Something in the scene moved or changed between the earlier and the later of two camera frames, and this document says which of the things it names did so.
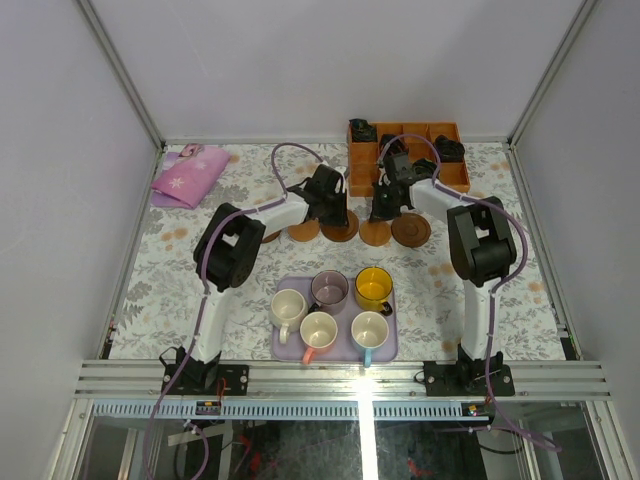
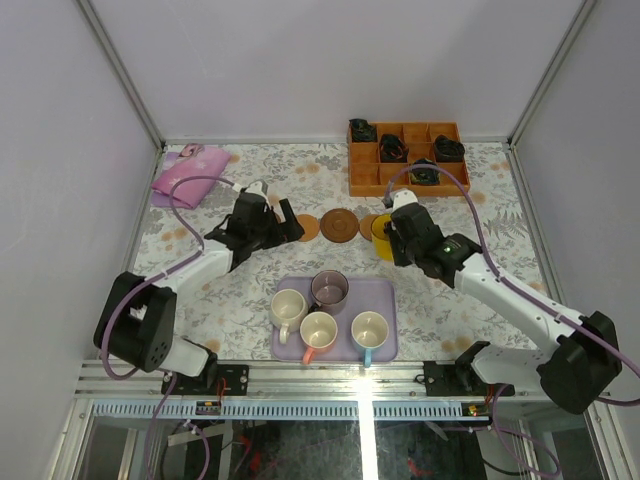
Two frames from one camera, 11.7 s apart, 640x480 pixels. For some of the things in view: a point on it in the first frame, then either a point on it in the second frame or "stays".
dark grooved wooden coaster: [341, 233] stays
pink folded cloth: [188, 175] stays
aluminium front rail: [535, 380] stays
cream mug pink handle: [318, 332] stays
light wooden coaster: [305, 231] stays
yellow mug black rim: [373, 286] → [382, 240]
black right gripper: [378, 213] → [391, 229]
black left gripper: [335, 209] → [276, 226]
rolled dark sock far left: [362, 131] stays
